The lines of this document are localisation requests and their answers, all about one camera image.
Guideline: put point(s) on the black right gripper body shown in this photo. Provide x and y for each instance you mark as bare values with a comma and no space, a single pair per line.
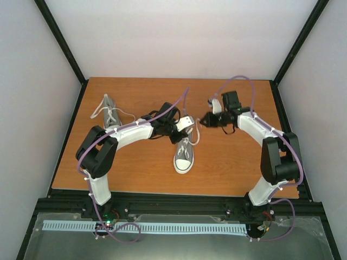
219,122

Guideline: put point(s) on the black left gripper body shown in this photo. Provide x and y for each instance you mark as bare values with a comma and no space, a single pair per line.
174,139

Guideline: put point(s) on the white shoelace of sneaker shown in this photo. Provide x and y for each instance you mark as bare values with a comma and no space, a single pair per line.
196,135

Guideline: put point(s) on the grey sneaker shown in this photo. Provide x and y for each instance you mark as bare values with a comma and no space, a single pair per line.
109,111
182,167

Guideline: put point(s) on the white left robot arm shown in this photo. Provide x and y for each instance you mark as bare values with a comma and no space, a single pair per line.
96,154

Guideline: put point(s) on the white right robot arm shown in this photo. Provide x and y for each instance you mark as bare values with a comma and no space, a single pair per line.
280,163

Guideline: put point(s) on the clear plastic front sheet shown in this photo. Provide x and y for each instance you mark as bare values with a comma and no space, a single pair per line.
299,238

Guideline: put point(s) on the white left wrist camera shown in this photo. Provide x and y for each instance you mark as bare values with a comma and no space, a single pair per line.
184,122

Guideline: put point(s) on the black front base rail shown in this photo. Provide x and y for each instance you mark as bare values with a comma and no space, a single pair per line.
128,205

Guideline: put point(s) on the light blue cable duct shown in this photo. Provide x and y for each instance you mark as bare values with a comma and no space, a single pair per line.
147,228

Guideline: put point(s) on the black right frame post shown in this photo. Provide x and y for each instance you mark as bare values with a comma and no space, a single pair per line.
300,40

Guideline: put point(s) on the black frame post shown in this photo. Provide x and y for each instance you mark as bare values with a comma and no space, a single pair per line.
60,39
300,40

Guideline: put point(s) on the black left frame post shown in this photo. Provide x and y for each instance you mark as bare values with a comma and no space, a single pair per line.
60,39

